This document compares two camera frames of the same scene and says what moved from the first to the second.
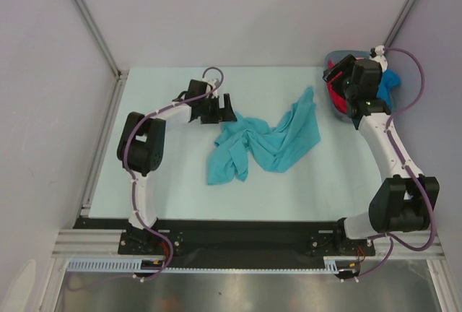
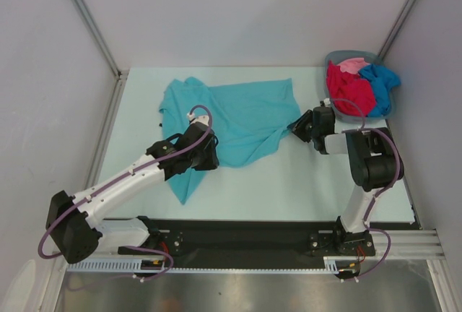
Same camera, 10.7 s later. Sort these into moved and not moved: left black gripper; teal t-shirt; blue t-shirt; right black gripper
Moved: left black gripper; right black gripper; teal t-shirt
Not moved: blue t-shirt
